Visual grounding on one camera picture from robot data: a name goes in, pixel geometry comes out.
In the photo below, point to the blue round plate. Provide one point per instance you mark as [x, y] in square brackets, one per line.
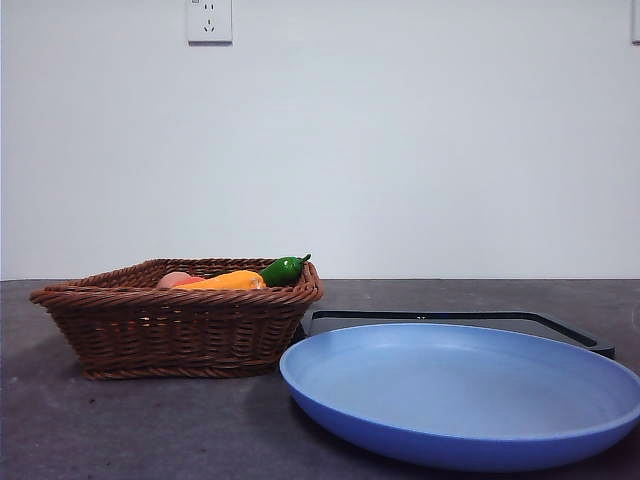
[450, 390]

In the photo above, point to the brown wicker basket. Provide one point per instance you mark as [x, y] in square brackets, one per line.
[170, 335]

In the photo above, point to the green chili pepper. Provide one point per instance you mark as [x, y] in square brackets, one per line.
[282, 271]

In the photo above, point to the tan egg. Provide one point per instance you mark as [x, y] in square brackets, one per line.
[172, 280]

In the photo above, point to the black rectangular tray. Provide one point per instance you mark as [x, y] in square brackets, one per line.
[575, 332]

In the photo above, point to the white wall power outlet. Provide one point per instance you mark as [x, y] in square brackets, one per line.
[210, 35]

